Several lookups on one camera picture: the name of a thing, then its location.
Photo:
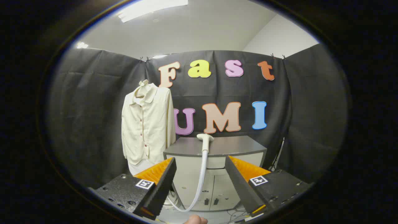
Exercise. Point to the thin metal stand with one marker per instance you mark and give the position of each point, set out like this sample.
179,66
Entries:
277,157

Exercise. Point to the ceiling light panel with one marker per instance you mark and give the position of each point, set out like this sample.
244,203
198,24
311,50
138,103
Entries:
82,45

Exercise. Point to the white cloth under shirt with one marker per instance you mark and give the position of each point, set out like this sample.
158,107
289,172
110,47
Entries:
138,168

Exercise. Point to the cream button-up shirt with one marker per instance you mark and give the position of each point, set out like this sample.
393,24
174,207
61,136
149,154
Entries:
146,124

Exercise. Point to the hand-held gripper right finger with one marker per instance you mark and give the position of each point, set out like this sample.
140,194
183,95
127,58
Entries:
242,186

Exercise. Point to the grey and white cabinet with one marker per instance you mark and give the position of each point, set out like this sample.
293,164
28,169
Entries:
217,146

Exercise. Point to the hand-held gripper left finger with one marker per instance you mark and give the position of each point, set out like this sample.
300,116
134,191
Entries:
161,189

